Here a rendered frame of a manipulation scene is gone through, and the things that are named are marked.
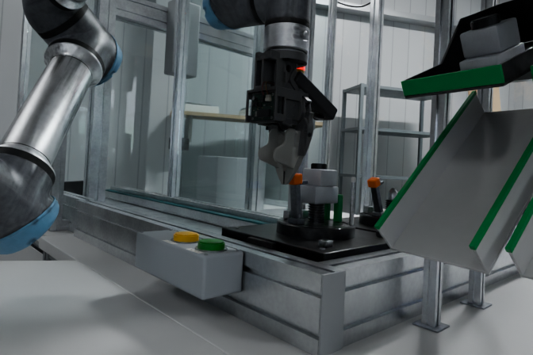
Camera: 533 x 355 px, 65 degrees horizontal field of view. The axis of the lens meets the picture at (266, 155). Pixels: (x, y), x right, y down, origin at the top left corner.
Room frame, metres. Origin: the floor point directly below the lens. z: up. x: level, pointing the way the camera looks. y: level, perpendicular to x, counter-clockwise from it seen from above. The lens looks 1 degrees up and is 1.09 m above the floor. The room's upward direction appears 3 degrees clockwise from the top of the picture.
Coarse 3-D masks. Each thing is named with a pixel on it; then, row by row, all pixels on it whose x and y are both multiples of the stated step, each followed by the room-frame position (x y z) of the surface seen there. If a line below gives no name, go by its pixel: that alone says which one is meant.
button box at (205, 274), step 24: (144, 240) 0.70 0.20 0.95; (168, 240) 0.66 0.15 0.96; (144, 264) 0.69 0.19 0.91; (168, 264) 0.63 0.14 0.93; (192, 264) 0.59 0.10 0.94; (216, 264) 0.58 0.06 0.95; (240, 264) 0.61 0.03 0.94; (192, 288) 0.58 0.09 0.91; (216, 288) 0.58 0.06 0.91; (240, 288) 0.61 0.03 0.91
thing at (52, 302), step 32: (0, 288) 0.69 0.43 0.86; (32, 288) 0.70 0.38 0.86; (64, 288) 0.71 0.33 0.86; (96, 288) 0.72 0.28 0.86; (0, 320) 0.57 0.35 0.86; (32, 320) 0.57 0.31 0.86; (64, 320) 0.58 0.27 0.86; (96, 320) 0.58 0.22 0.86; (128, 320) 0.59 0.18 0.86; (160, 320) 0.60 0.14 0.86; (0, 352) 0.48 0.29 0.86; (32, 352) 0.48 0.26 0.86; (64, 352) 0.49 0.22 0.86; (96, 352) 0.49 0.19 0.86; (128, 352) 0.49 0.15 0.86; (160, 352) 0.50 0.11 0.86; (192, 352) 0.50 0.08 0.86
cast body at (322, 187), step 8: (312, 168) 0.74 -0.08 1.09; (320, 168) 0.73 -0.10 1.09; (304, 176) 0.75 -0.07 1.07; (312, 176) 0.73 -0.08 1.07; (320, 176) 0.72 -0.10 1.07; (328, 176) 0.73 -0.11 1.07; (336, 176) 0.75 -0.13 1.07; (312, 184) 0.73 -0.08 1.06; (320, 184) 0.72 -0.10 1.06; (328, 184) 0.73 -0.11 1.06; (304, 192) 0.73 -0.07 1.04; (312, 192) 0.72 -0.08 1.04; (320, 192) 0.72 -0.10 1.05; (328, 192) 0.73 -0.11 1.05; (336, 192) 0.75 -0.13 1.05; (304, 200) 0.73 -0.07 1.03; (312, 200) 0.72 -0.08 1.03; (320, 200) 0.72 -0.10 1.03; (328, 200) 0.73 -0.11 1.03; (336, 200) 0.75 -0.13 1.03
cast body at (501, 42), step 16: (496, 16) 0.45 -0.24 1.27; (464, 32) 0.47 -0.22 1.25; (480, 32) 0.46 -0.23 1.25; (496, 32) 0.44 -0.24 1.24; (512, 32) 0.46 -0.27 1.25; (464, 48) 0.48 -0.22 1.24; (480, 48) 0.46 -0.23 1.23; (496, 48) 0.45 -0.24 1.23; (512, 48) 0.46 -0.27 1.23; (464, 64) 0.47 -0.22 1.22; (480, 64) 0.46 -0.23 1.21; (496, 64) 0.45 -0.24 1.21
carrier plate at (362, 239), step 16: (272, 224) 0.82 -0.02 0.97; (240, 240) 0.71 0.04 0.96; (272, 240) 0.66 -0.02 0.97; (288, 240) 0.66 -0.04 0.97; (304, 240) 0.67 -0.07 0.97; (352, 240) 0.69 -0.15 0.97; (368, 240) 0.70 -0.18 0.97; (384, 240) 0.71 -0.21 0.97; (304, 256) 0.61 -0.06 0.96; (320, 256) 0.58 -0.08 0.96; (336, 256) 0.60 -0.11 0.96
